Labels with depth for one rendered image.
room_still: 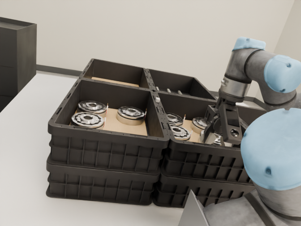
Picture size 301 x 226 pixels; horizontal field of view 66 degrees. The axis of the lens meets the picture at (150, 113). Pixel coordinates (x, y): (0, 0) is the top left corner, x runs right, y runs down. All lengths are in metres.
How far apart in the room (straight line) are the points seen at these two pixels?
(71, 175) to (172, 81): 0.88
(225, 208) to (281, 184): 0.15
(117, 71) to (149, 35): 2.84
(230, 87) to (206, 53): 3.83
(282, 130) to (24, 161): 0.73
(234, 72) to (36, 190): 0.63
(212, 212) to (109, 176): 0.28
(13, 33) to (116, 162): 1.63
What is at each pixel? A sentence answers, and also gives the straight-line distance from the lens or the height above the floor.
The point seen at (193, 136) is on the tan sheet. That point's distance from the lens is 0.88.
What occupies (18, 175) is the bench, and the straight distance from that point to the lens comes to 0.80.
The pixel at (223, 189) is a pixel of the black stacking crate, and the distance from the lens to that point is 0.75.
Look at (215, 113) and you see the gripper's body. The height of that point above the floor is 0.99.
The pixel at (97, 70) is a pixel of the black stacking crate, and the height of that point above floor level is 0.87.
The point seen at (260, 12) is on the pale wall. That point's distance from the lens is 4.86.
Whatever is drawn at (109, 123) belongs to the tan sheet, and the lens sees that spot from 0.83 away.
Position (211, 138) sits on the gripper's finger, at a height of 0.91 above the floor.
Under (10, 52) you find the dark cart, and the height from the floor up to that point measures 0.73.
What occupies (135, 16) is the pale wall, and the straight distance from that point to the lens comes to 4.05.
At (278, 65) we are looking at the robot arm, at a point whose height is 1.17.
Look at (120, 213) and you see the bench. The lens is 0.69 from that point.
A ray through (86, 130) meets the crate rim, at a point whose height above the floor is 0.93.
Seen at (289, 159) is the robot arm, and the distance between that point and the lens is 0.36.
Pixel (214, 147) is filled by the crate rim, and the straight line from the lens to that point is 0.63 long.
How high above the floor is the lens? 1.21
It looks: 23 degrees down
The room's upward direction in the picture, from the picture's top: 13 degrees clockwise
